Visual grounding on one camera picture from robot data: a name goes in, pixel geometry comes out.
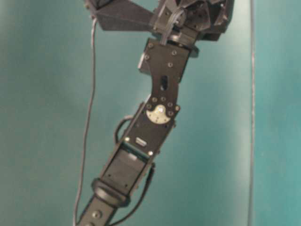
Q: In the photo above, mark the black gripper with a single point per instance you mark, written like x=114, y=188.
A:
x=191, y=20

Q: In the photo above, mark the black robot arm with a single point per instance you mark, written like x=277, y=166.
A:
x=148, y=128

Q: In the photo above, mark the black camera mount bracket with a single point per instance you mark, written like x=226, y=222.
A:
x=120, y=15

